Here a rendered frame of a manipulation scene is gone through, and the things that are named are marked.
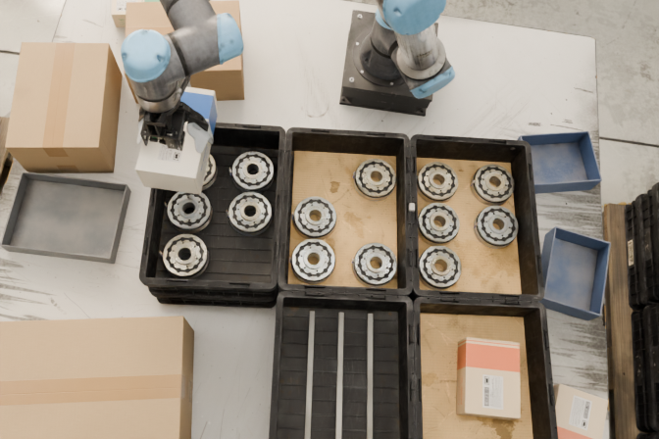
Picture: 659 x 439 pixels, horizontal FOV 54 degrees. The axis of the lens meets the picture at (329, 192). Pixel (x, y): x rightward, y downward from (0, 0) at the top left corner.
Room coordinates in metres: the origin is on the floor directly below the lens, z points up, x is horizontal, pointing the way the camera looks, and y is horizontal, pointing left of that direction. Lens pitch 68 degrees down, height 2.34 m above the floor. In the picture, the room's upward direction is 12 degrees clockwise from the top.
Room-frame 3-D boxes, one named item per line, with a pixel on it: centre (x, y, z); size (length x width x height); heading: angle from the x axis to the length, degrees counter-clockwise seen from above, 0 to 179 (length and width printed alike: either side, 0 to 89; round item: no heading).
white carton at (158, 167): (0.54, 0.33, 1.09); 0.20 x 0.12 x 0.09; 4
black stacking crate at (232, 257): (0.48, 0.25, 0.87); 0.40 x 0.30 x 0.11; 9
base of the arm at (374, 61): (1.04, -0.08, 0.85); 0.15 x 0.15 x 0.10
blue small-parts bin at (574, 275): (0.55, -0.66, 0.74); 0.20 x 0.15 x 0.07; 175
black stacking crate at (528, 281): (0.58, -0.34, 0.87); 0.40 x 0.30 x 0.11; 9
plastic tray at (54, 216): (0.43, 0.64, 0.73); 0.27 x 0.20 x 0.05; 95
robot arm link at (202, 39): (0.60, 0.26, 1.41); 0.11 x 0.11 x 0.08; 38
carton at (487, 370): (0.22, -0.43, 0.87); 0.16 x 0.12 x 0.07; 6
